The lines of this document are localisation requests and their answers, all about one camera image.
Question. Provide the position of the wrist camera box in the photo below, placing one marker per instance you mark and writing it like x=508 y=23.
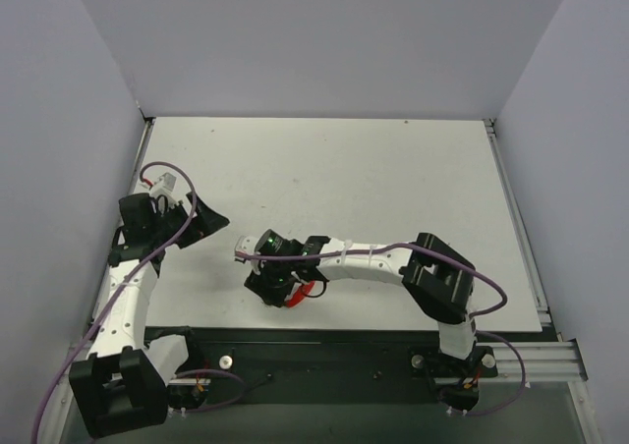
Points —
x=163 y=185
x=245 y=248

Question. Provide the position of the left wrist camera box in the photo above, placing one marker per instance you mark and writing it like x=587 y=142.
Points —
x=163 y=185

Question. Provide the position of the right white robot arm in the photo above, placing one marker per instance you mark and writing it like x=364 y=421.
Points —
x=437 y=277

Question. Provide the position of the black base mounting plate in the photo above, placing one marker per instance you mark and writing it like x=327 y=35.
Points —
x=325 y=367

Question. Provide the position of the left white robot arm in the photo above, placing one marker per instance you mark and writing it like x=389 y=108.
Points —
x=123 y=383

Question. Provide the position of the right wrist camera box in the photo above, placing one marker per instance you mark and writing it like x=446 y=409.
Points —
x=245 y=248

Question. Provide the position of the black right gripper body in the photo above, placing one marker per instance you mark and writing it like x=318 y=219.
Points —
x=265 y=285

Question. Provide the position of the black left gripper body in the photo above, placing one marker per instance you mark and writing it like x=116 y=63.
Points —
x=192 y=219

